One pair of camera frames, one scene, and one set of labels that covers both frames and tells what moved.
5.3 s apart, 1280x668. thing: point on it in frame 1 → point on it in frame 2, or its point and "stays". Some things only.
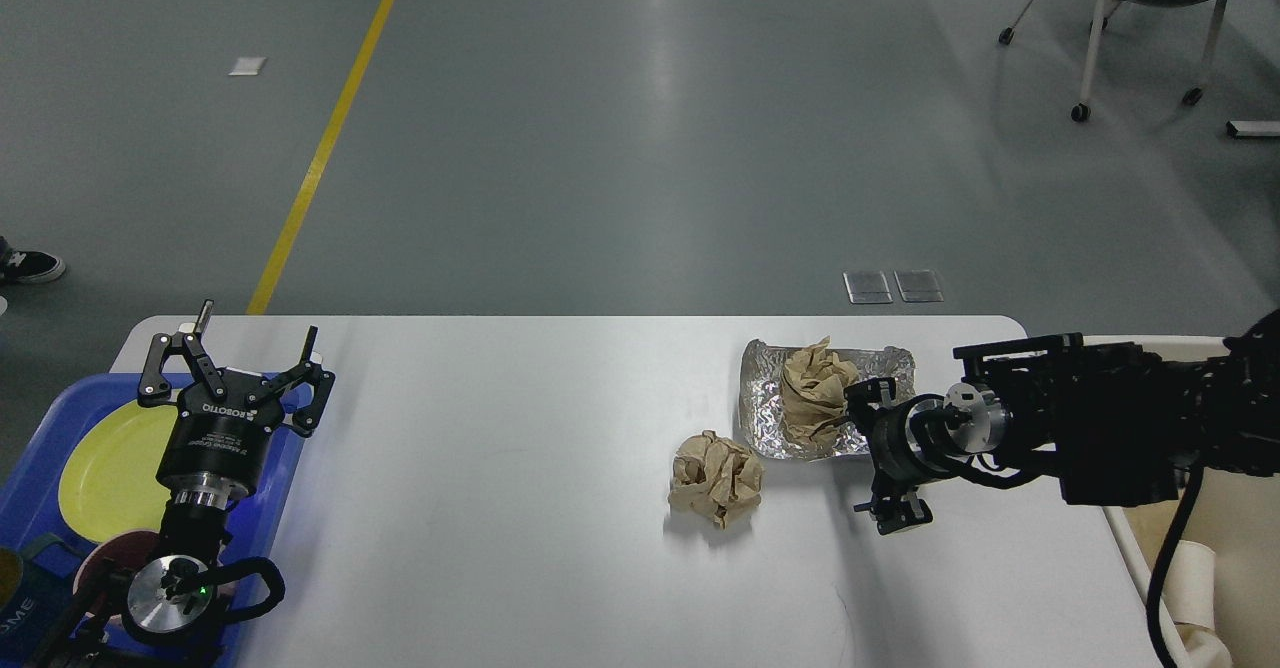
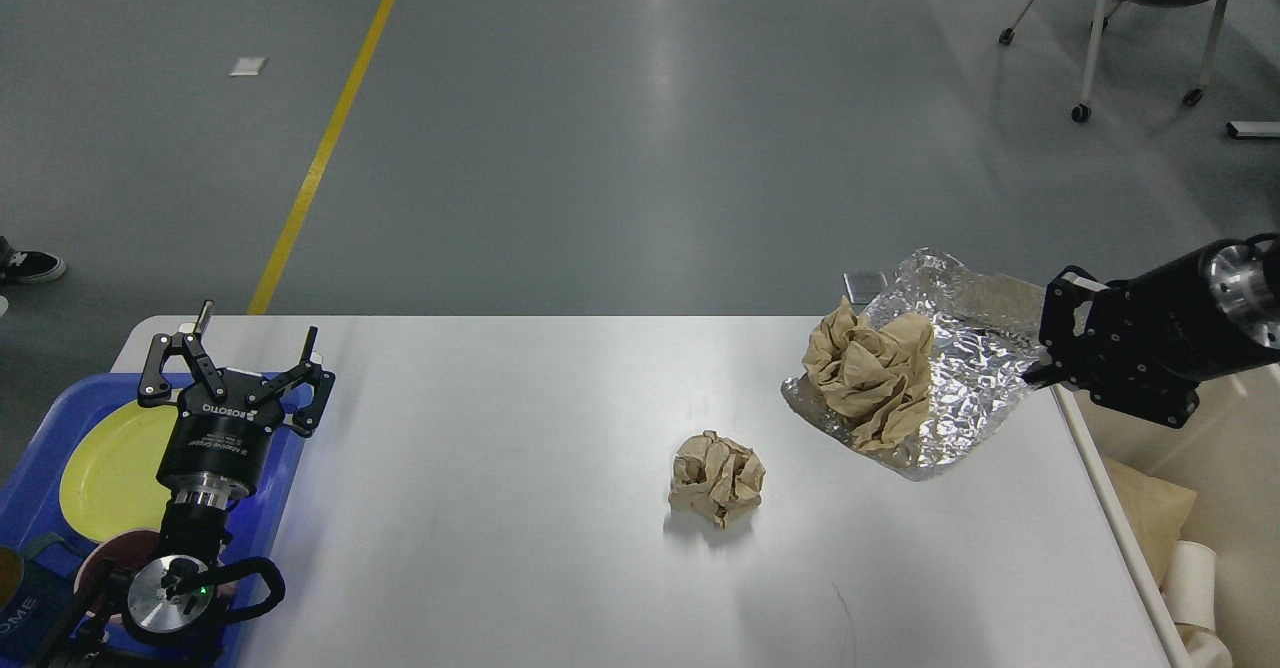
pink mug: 108,565 stays
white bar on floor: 1253,128 stays
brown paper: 813,397 → 878,377
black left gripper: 213,446 stays
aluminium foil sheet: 766,429 → 987,331
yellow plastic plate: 108,483 stays
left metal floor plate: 867,287 stays
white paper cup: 1189,591 stays
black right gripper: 911,446 → 1156,343
